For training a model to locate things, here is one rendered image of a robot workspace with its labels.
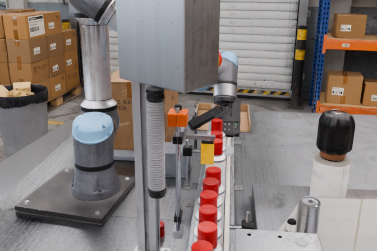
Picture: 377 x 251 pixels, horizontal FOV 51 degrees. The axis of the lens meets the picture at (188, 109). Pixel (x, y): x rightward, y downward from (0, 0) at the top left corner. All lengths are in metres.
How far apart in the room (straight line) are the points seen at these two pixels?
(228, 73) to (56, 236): 0.68
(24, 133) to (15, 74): 1.35
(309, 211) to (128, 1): 0.50
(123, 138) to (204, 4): 0.94
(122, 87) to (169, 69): 0.81
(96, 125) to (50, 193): 0.27
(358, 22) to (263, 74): 1.38
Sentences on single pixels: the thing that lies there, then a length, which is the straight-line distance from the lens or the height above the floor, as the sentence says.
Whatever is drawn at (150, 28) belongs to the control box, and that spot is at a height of 1.39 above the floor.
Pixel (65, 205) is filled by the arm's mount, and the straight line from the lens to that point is 1.21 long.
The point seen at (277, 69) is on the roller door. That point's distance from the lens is 5.27.
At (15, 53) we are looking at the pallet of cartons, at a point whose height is 0.75.
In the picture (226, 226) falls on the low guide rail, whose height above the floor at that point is 0.92.
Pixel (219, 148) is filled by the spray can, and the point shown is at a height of 1.07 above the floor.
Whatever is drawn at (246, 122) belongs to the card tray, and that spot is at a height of 0.83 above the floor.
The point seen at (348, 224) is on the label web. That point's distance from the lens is 0.88.
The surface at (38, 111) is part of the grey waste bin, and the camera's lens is 3.44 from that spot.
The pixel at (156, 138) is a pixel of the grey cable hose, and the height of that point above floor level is 1.20.
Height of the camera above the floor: 1.46
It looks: 18 degrees down
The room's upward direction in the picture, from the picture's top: straight up
